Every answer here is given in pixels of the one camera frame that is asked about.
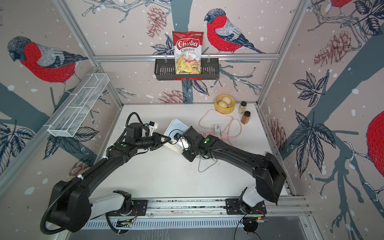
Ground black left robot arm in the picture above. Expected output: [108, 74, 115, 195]
[40, 120, 171, 235]

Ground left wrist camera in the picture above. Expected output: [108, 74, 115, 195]
[146, 121, 158, 137]

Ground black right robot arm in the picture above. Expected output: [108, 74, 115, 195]
[171, 127, 287, 234]

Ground pale spice jar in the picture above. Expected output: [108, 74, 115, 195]
[238, 101, 247, 115]

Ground aluminium frame crossbar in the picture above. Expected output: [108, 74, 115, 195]
[93, 53, 280, 63]

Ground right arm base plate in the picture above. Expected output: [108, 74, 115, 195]
[224, 198, 267, 216]

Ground white bun in steamer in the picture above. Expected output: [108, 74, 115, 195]
[218, 96, 232, 108]

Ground grey USB cable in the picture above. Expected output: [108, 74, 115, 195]
[197, 131, 229, 173]

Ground blue white electronic scale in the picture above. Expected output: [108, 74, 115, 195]
[164, 119, 189, 154]

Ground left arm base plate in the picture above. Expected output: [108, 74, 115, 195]
[108, 199, 148, 218]

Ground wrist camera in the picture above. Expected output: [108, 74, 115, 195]
[174, 133, 189, 150]
[146, 121, 158, 137]

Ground yellow bamboo steamer basket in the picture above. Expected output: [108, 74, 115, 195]
[215, 94, 236, 115]

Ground white wire mesh shelf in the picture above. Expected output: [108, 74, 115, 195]
[48, 73, 110, 137]

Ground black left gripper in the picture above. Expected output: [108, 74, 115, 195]
[136, 132, 172, 151]

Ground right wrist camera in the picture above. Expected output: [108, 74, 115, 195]
[174, 133, 189, 150]

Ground orange spice jar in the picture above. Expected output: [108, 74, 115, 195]
[241, 111, 251, 125]

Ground red Chuba chips bag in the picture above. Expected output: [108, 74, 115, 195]
[173, 31, 204, 75]

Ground white USB charger block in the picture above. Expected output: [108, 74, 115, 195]
[215, 125, 221, 137]

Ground black wall basket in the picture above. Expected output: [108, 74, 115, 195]
[155, 58, 220, 81]

